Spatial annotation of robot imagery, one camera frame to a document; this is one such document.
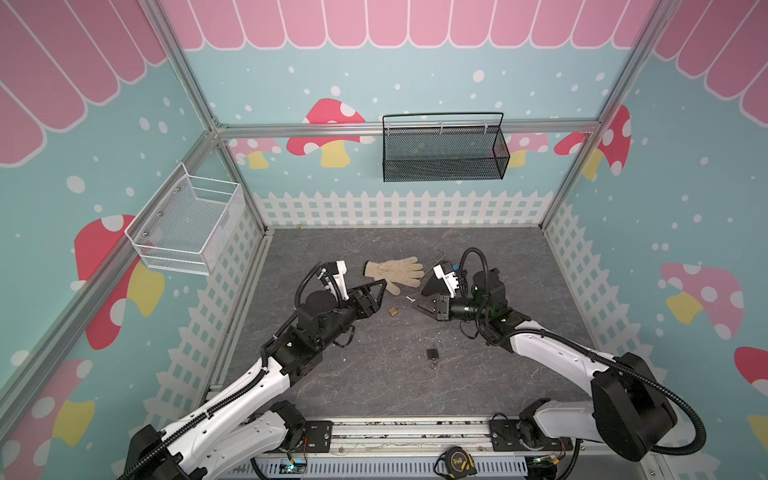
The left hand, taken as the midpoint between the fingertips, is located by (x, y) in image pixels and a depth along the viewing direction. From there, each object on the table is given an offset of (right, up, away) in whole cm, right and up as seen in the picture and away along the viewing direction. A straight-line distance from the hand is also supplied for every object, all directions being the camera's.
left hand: (380, 291), depth 72 cm
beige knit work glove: (+7, +3, +34) cm, 35 cm away
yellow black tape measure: (+18, -39, -4) cm, 44 cm away
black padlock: (+15, -20, +15) cm, 30 cm away
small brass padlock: (+3, -9, +25) cm, 27 cm away
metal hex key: (+19, +6, +40) cm, 45 cm away
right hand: (+8, -4, +3) cm, 10 cm away
